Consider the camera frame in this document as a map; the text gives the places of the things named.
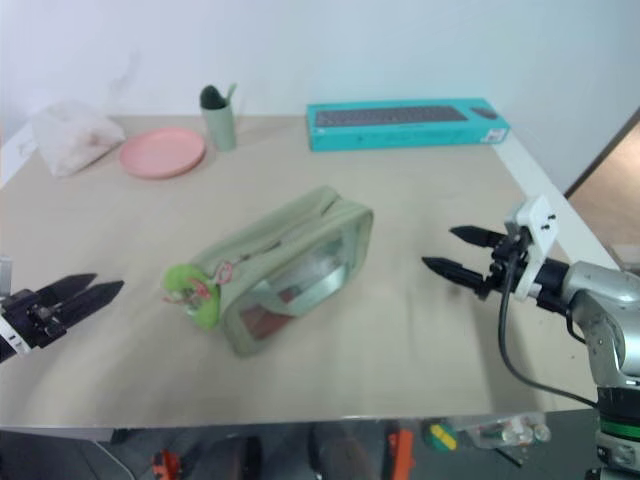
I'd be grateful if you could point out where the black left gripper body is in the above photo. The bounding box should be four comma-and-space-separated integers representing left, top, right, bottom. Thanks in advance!
0, 287, 70, 350

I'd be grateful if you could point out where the white thin cable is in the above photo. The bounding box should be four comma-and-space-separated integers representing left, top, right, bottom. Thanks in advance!
93, 438, 132, 480

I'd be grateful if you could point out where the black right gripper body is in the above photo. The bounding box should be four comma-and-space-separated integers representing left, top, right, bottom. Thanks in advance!
473, 226, 532, 302

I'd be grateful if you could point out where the clear bag of small parts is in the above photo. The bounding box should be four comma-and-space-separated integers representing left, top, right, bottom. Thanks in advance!
463, 411, 552, 450

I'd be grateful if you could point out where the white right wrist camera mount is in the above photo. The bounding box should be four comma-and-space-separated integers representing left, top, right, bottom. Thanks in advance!
502, 194, 562, 303

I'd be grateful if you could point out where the green transparent pouch bag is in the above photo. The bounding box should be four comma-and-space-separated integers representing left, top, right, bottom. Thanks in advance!
191, 185, 376, 360

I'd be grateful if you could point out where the white crumpled plastic bag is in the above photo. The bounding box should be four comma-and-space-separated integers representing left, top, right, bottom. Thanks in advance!
30, 99, 128, 179

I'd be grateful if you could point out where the pale green cup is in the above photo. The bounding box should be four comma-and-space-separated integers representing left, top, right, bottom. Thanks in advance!
201, 101, 238, 153

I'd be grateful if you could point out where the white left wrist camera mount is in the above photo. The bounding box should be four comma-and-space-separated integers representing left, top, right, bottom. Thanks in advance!
0, 256, 28, 354

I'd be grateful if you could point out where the pink round plate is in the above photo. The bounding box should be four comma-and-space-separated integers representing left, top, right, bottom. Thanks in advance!
118, 126, 208, 182

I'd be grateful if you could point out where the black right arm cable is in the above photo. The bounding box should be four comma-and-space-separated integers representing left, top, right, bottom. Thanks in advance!
497, 249, 602, 409

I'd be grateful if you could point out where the green plush charm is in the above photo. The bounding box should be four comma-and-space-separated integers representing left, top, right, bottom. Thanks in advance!
160, 262, 224, 333

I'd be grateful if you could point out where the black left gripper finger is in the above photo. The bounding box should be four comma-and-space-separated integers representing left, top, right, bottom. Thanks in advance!
20, 272, 99, 312
48, 279, 126, 332

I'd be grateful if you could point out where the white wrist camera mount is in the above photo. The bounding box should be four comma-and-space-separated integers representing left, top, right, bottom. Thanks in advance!
502, 194, 562, 303
0, 256, 28, 354

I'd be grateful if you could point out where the green and yellow roll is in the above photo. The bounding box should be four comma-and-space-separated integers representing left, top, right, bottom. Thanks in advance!
421, 421, 460, 452

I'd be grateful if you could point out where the teal keyboard box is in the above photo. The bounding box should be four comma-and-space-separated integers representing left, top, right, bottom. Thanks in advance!
305, 97, 513, 153

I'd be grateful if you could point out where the thin black pen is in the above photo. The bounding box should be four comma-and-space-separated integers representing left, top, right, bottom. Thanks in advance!
493, 446, 525, 469

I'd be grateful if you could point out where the orange and black tool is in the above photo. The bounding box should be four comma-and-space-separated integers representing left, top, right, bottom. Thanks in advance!
386, 426, 417, 480
151, 448, 187, 480

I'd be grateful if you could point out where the brown wooden door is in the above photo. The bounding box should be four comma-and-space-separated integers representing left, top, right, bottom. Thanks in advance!
564, 106, 640, 202

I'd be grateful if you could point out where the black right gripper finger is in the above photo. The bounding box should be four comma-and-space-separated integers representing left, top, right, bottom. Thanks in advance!
420, 255, 490, 295
448, 225, 507, 249

